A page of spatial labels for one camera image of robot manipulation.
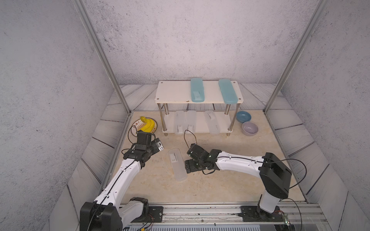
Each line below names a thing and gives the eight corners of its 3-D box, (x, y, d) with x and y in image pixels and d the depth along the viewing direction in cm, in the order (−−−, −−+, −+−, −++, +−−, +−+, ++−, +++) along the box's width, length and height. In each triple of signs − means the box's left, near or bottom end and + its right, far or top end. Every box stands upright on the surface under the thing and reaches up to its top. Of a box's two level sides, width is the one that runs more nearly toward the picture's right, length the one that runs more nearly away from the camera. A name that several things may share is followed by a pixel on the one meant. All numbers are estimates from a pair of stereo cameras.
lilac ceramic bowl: (242, 138, 106) (244, 133, 101) (238, 126, 113) (240, 121, 108) (257, 137, 105) (260, 133, 101) (253, 126, 113) (255, 121, 108)
